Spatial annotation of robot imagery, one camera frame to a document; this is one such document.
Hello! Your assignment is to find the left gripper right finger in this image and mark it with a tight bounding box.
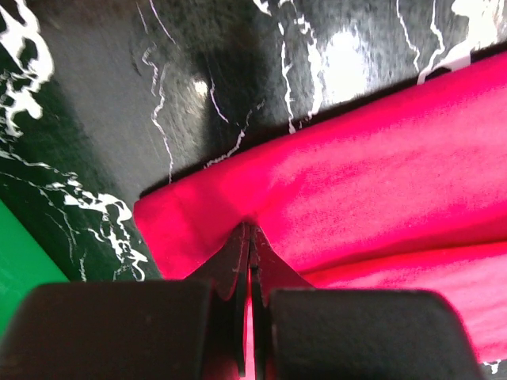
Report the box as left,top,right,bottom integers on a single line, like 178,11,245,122
251,227,482,379

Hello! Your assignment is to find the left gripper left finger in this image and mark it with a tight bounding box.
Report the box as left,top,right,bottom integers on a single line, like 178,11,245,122
1,223,250,379

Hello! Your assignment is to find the red t-shirt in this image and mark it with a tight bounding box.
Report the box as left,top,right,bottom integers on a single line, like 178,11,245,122
134,53,506,379

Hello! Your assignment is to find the green plastic tray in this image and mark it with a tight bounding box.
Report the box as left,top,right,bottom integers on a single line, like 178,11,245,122
0,204,69,335

